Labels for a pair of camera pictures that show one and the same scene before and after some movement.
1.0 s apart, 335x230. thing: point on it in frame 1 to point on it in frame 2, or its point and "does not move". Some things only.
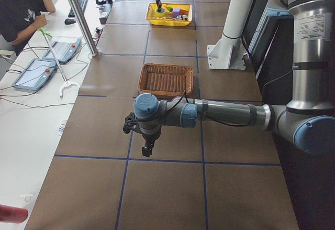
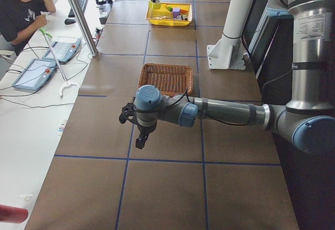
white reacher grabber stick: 66,82 does not move
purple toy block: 176,12 does not move
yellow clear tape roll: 161,12 to 156,5
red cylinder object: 9,214 does not move
